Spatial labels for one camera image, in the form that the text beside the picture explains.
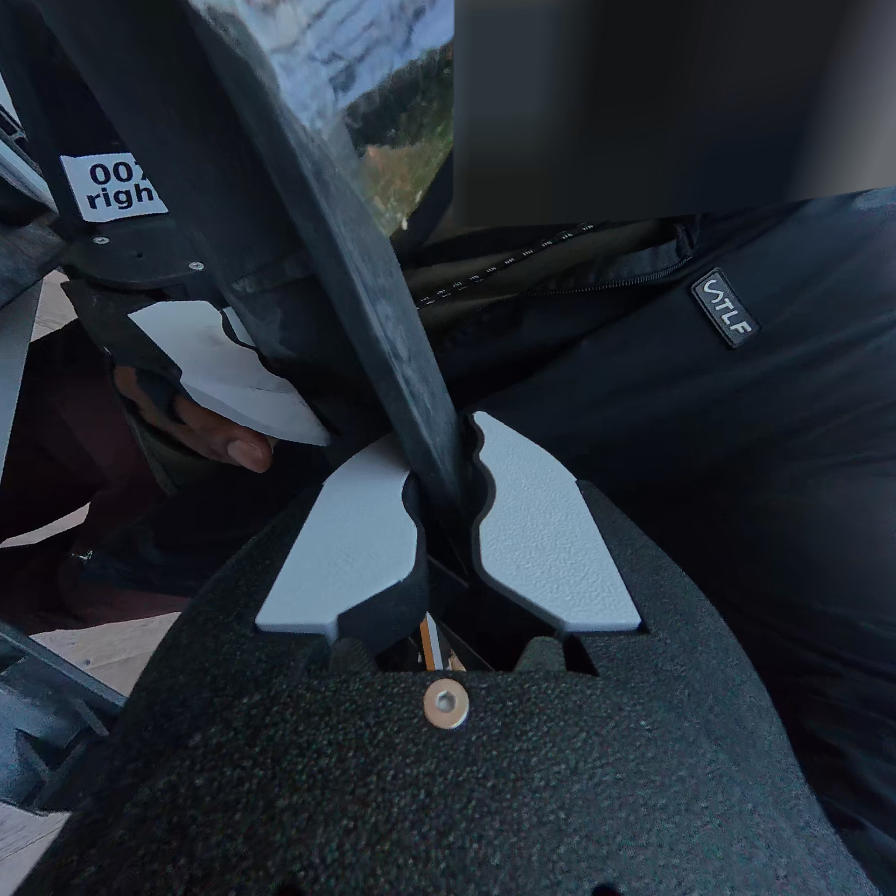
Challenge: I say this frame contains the person's right forearm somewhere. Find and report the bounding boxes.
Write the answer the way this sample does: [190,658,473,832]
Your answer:
[0,322,183,540]

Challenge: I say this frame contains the black sheet with clear film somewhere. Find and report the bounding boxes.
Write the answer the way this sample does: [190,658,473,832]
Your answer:
[175,0,491,582]

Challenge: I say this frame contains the person's right hand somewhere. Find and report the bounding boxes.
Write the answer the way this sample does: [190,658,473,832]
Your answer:
[114,364,274,475]

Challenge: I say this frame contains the person's black jacket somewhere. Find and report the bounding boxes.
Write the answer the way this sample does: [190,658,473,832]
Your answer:
[392,185,896,896]

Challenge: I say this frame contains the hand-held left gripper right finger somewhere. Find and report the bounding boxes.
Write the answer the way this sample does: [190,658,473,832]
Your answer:
[465,409,644,639]

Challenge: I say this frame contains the grey metal leg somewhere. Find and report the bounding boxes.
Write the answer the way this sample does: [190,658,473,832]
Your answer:
[0,283,44,484]

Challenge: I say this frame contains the black white dotted drawstring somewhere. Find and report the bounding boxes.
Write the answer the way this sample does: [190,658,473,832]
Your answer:
[416,223,611,309]

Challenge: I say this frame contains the dark metal frame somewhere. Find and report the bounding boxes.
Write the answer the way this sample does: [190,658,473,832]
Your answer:
[0,619,130,813]

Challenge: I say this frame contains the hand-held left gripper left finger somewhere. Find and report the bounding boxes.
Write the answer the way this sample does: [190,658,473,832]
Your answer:
[253,433,431,655]

